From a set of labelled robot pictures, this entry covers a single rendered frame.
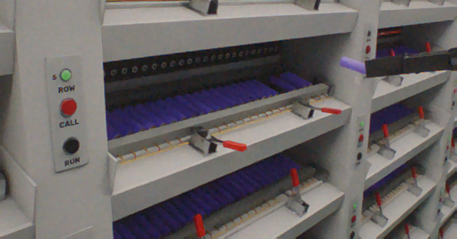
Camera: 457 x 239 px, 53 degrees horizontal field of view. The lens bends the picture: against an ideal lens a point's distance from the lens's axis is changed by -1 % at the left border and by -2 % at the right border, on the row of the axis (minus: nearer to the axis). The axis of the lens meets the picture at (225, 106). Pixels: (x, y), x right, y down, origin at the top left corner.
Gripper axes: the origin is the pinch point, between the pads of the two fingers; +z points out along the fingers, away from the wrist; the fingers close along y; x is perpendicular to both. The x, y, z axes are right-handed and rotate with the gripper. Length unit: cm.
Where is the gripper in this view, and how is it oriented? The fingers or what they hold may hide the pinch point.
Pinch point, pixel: (388, 66)
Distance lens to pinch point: 80.7
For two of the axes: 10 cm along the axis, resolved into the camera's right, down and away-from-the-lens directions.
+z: -7.1, 0.5, 7.0
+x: 1.6, 9.8, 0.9
